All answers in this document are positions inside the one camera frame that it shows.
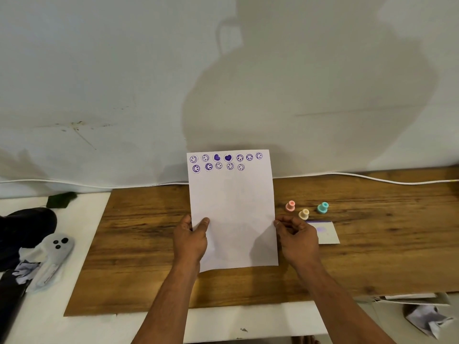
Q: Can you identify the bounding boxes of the person's left hand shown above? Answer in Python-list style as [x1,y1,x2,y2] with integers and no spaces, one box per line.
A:
[173,214,211,273]

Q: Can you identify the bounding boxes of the person's right hand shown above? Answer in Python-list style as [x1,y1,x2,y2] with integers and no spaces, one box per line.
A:
[274,215,321,271]

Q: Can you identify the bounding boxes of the white paper sheet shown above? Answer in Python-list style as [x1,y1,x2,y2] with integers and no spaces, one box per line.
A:
[186,150,279,273]

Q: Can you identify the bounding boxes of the person's right forearm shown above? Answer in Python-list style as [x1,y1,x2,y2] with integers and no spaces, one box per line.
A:
[297,259,371,344]

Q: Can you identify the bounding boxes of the person's left forearm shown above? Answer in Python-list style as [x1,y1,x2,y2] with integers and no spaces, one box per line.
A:
[131,261,201,344]

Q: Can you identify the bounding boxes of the white ink pad, purple stain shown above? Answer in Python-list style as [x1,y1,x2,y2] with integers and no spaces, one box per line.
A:
[306,221,340,245]

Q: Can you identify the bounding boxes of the brown wooden board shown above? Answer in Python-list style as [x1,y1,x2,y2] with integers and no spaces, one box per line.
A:
[63,167,459,317]

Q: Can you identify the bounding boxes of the dark green cloth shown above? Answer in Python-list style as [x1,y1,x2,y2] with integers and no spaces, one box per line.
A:
[45,191,78,209]

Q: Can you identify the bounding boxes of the white cardboard box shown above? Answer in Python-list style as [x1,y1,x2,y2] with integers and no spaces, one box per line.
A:
[372,292,451,306]

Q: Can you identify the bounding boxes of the large crumpled white paper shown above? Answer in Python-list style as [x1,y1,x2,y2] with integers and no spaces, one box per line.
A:
[403,304,455,339]

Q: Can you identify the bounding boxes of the black bag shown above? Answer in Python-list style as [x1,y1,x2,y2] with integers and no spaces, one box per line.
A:
[0,207,58,273]

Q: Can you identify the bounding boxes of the small crumpled white paper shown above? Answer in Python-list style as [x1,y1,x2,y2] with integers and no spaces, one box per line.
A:
[12,259,38,284]

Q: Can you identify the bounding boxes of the white cable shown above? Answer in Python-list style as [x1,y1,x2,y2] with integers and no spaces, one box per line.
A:
[0,172,459,187]

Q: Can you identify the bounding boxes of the black cloth strap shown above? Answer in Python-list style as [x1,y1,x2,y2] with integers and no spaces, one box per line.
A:
[0,270,31,344]

